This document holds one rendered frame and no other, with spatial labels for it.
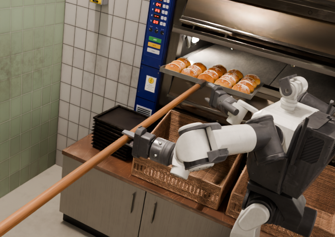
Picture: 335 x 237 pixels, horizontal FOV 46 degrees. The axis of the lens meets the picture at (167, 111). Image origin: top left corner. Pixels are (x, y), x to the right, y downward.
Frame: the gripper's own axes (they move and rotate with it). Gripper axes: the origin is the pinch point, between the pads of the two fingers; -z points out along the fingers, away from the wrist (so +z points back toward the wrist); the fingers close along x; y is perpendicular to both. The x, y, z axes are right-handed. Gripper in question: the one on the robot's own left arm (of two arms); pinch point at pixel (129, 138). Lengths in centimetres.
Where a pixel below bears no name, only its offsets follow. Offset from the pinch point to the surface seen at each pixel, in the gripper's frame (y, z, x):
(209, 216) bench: 58, 25, 63
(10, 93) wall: 63, -123, 40
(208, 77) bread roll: 86, 0, -3
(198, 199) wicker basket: 63, 16, 60
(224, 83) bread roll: 86, 9, -2
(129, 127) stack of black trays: 80, -42, 41
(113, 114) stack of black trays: 89, -59, 41
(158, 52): 110, -44, -1
